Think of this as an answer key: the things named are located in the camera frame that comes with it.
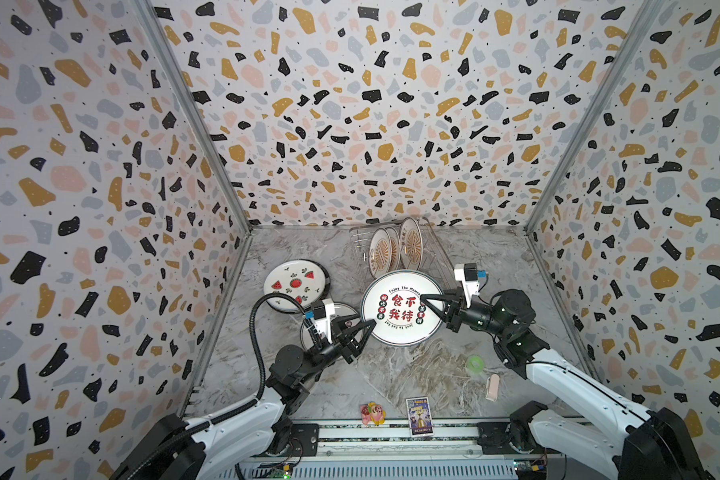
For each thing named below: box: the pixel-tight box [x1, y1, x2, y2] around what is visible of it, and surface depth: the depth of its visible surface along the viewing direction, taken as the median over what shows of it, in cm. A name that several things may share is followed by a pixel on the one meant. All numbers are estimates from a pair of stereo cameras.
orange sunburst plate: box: [367, 227, 393, 279], surface depth 105 cm
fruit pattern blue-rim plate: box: [264, 259, 331, 314], surface depth 105 cm
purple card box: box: [405, 396, 434, 438], surface depth 78 cm
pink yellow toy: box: [360, 402, 387, 426], surface depth 77 cm
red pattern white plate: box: [361, 270, 442, 347], surface depth 71 cm
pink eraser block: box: [485, 374, 500, 402], surface depth 82 cm
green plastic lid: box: [467, 354, 486, 373], surface depth 89 cm
